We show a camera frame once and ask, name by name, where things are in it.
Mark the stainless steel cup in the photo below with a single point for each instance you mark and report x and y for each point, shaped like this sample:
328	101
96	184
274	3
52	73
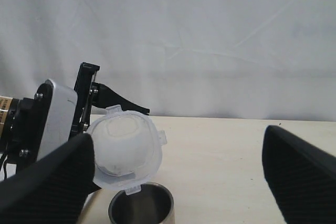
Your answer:
154	203

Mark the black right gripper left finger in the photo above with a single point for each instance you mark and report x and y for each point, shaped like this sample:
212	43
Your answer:
54	189

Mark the clear plastic pitcher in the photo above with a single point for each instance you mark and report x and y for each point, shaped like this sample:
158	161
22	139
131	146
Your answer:
128	149

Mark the white backdrop curtain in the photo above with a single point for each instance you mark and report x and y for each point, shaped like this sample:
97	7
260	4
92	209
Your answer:
251	59

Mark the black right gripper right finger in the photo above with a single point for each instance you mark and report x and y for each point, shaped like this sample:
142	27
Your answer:
300	176

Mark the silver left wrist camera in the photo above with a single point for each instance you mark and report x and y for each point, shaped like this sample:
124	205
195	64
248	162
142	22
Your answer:
59	119

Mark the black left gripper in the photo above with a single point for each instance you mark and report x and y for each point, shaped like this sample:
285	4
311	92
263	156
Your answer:
25	118

